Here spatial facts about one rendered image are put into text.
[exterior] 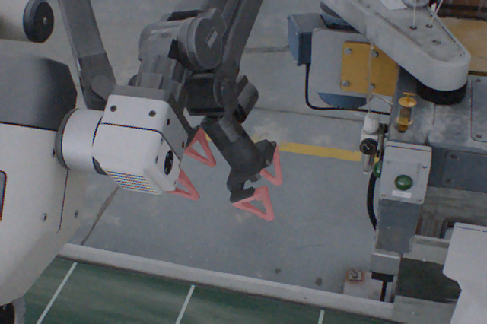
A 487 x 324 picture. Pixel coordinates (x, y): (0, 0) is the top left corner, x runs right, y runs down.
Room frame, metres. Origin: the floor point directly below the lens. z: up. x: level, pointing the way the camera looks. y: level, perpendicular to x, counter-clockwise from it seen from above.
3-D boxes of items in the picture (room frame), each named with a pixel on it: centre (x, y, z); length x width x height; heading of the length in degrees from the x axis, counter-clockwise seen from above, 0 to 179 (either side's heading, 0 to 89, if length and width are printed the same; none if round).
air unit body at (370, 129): (1.07, -0.28, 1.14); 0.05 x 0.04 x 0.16; 163
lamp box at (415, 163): (0.82, -0.27, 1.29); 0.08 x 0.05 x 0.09; 73
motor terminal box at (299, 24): (1.34, -0.17, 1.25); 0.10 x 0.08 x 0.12; 8
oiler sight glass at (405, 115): (0.88, -0.28, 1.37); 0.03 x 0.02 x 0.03; 73
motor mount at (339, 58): (1.26, -0.31, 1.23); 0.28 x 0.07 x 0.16; 73
